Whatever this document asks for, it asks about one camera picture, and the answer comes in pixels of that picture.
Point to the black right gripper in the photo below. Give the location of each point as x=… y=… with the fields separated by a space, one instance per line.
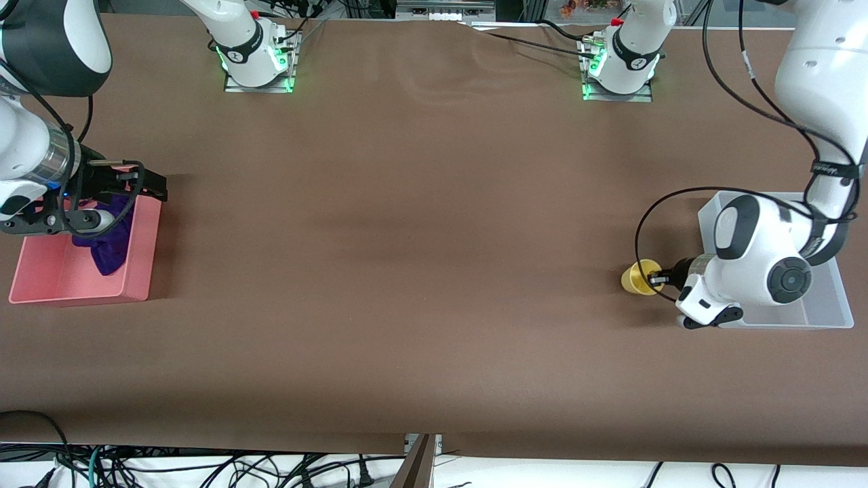
x=95 y=184

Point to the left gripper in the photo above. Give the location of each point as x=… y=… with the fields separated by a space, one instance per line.
x=679 y=274

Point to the yellow plastic cup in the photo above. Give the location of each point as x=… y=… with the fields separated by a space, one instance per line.
x=636 y=278

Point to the purple cloth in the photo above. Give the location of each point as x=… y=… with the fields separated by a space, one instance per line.
x=108 y=251

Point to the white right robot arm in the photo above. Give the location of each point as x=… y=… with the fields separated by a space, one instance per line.
x=234 y=27

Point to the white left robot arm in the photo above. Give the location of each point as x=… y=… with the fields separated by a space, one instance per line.
x=814 y=68

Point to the pink plastic bin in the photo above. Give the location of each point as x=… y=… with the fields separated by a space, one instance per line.
x=54 y=278

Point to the translucent white plastic bin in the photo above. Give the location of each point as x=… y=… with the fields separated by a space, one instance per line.
x=831 y=298

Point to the brown table cover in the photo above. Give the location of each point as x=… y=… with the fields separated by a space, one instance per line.
x=434 y=203

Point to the brown table leg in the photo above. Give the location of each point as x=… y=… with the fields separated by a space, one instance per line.
x=417 y=468

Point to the grey power strip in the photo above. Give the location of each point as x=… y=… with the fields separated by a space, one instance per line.
x=444 y=10

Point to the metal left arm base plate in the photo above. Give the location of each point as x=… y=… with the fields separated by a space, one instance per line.
x=644 y=95

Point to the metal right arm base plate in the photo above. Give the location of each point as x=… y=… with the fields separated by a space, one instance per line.
x=288 y=68

